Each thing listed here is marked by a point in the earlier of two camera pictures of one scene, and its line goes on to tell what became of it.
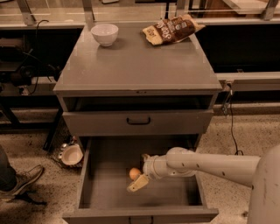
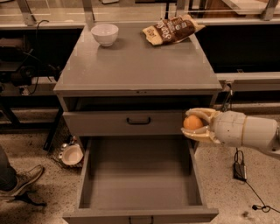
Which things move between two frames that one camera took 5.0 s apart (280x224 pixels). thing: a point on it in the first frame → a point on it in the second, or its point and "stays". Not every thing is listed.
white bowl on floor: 72,154 stays
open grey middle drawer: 105,175 stays
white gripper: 150,168 → 229,128
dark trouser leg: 8,177 stays
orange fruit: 134,173 → 192,122
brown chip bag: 171,30 stays
